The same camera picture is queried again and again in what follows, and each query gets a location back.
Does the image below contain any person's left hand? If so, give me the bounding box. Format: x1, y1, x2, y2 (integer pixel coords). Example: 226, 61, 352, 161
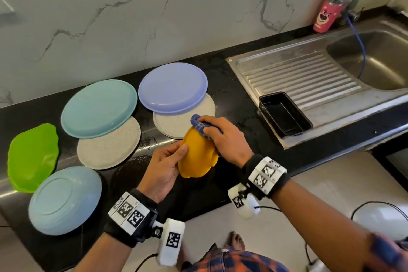
137, 140, 190, 204

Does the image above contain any person's right hand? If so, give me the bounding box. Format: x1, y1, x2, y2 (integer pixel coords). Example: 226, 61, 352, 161
199, 116, 255, 169

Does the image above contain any blue striped cloth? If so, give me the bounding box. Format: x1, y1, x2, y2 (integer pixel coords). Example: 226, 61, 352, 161
190, 113, 221, 140

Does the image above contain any yellow bowl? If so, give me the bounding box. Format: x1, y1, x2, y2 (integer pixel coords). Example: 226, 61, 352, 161
177, 126, 219, 179

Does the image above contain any speckled white plate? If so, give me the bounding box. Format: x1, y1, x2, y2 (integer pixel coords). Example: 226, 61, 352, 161
76, 116, 142, 170
153, 93, 216, 141

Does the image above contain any lavender plate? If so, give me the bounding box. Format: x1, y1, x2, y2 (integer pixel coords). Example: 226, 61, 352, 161
138, 62, 209, 115

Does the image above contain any teal plate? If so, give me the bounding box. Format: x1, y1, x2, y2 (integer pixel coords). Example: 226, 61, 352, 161
60, 79, 139, 140

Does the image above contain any light blue bowl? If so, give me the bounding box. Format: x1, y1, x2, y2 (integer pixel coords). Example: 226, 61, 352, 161
28, 166, 103, 236

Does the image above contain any green plate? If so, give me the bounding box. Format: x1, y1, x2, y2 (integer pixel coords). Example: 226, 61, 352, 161
7, 122, 60, 193

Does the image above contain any person's right forearm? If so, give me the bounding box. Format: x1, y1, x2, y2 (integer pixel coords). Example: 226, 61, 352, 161
271, 179, 377, 272

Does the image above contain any person's left forearm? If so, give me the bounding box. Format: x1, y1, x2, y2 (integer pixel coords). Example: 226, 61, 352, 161
73, 233, 131, 272

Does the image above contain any person's right foot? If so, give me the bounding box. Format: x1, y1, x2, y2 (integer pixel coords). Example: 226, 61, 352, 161
228, 231, 247, 251

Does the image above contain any left wrist marker band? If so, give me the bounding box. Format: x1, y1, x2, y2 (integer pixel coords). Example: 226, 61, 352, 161
104, 189, 160, 247

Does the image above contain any wrist marker band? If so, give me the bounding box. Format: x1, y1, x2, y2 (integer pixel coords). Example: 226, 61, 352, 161
241, 154, 291, 201
104, 189, 160, 247

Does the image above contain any right wrist marker band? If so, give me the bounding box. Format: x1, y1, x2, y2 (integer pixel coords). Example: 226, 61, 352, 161
241, 154, 291, 201

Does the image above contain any black plastic tray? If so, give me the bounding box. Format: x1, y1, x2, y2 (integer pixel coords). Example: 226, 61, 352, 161
258, 91, 314, 138

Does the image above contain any steel sink drainboard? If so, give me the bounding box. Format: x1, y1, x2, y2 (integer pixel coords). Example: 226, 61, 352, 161
226, 14, 408, 150

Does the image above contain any blue orange plaid shirt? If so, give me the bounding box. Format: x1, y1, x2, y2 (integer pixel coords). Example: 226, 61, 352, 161
185, 233, 408, 272

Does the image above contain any white power adapter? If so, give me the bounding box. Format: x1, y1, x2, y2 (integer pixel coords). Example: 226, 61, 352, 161
309, 259, 330, 272

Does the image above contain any red bear cup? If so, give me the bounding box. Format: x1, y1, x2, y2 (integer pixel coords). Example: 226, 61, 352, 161
313, 0, 348, 34

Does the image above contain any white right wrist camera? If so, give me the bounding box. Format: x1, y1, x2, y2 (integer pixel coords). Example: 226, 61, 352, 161
227, 182, 262, 218

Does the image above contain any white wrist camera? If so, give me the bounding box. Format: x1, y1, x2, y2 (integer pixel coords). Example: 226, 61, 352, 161
152, 218, 187, 267
227, 182, 262, 218

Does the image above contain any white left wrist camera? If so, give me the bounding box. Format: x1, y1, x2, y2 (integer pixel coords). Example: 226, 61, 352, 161
152, 218, 187, 267

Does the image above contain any black floor cable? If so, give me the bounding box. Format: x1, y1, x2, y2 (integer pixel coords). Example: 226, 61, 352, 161
351, 200, 408, 222

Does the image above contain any blue hose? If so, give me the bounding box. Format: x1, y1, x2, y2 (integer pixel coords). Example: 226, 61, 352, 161
347, 0, 401, 79

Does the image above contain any white wall socket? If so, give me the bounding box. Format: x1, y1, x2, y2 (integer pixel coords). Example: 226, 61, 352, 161
0, 0, 17, 27

